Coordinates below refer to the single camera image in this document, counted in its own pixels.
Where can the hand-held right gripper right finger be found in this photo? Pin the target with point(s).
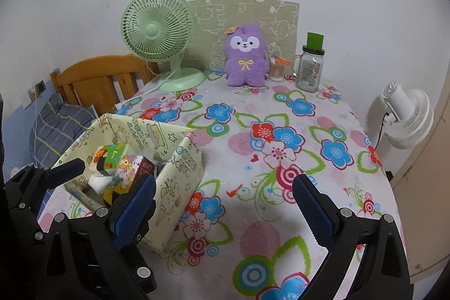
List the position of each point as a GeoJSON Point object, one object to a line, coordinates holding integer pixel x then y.
{"type": "Point", "coordinates": [314, 212]}

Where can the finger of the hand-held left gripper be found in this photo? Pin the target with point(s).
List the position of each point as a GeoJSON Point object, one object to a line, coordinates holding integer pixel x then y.
{"type": "Point", "coordinates": [142, 261]}
{"type": "Point", "coordinates": [65, 173]}

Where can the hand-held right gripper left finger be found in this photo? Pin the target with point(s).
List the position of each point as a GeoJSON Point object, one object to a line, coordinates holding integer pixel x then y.
{"type": "Point", "coordinates": [135, 212]}

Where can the yellow tissue pack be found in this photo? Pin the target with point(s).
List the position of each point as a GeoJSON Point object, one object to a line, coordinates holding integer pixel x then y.
{"type": "Point", "coordinates": [123, 170]}

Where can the yellow fabric storage box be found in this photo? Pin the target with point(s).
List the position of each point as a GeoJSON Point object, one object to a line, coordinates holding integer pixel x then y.
{"type": "Point", "coordinates": [175, 194]}

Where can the green orange tissue pack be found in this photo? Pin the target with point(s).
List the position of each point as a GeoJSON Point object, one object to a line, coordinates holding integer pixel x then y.
{"type": "Point", "coordinates": [112, 154]}

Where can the plaid pillow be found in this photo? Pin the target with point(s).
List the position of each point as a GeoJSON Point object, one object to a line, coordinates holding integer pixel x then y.
{"type": "Point", "coordinates": [59, 124]}

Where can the floral tablecloth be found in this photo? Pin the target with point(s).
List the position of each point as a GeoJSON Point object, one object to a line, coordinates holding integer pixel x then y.
{"type": "Point", "coordinates": [239, 163]}

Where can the wooden bed headboard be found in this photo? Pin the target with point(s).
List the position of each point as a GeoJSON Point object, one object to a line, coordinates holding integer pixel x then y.
{"type": "Point", "coordinates": [91, 71]}

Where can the white standing fan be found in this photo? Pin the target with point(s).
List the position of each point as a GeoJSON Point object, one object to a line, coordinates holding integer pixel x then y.
{"type": "Point", "coordinates": [411, 120]}

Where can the glass mug with green lid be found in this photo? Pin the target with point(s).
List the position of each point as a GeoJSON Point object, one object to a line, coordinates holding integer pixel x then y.
{"type": "Point", "coordinates": [311, 71]}

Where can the cotton swab jar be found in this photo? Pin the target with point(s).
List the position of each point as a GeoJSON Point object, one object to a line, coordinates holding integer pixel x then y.
{"type": "Point", "coordinates": [276, 73]}

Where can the purple plush toy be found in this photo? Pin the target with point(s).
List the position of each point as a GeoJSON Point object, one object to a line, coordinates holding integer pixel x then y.
{"type": "Point", "coordinates": [246, 71]}

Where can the green desk fan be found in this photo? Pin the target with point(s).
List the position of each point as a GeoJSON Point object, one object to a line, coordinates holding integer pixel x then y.
{"type": "Point", "coordinates": [154, 29]}

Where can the green cartoon board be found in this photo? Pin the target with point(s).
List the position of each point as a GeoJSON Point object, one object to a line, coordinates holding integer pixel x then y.
{"type": "Point", "coordinates": [218, 15]}

